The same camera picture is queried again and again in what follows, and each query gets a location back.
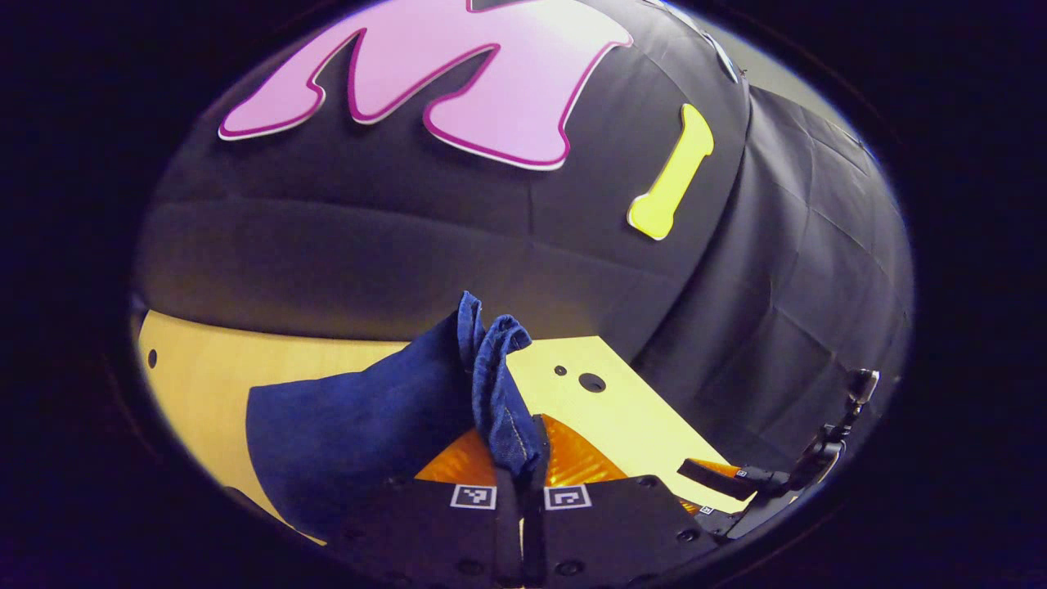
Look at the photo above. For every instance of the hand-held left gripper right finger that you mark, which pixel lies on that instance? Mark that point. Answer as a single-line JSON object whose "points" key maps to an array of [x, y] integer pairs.
{"points": [[605, 532]]}

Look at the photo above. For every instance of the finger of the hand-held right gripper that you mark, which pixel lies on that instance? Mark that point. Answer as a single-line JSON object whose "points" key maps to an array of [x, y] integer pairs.
{"points": [[713, 514], [720, 478]]}

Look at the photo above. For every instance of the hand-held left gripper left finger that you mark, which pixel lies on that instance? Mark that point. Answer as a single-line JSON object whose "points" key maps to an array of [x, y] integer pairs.
{"points": [[425, 532]]}

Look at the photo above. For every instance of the blue denim jeans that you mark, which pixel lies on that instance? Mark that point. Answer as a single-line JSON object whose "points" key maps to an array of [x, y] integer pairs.
{"points": [[352, 433]]}

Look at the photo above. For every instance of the black backdrop cloth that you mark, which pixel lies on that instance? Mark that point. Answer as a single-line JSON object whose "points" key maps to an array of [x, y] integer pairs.
{"points": [[409, 229]]}

